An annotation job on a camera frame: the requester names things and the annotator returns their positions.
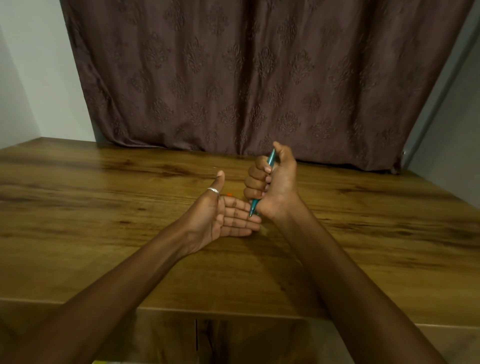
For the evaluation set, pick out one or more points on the person's left hand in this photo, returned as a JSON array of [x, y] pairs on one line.
[[210, 221]]

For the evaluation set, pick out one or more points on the person's right hand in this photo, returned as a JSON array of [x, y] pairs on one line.
[[279, 187]]

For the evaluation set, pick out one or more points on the person's left little finger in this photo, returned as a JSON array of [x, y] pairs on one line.
[[237, 232]]

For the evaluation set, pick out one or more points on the person's left middle finger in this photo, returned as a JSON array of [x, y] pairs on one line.
[[243, 214]]

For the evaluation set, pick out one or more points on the person's right thumb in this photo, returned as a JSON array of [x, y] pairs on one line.
[[285, 157]]

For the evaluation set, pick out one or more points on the person's left thumb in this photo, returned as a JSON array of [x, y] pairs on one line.
[[217, 185]]

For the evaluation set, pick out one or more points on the person's right middle finger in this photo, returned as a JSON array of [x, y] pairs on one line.
[[258, 176]]

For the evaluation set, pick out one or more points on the teal pen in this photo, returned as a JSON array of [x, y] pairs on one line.
[[271, 158]]

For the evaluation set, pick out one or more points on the person's right forearm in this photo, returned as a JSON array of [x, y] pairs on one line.
[[356, 292]]

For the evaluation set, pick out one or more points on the person's left forearm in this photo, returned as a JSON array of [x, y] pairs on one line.
[[97, 300]]

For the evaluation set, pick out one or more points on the brown patterned curtain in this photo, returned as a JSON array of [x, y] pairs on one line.
[[262, 75]]

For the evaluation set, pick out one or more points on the grey metal door frame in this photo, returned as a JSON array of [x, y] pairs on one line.
[[437, 93]]

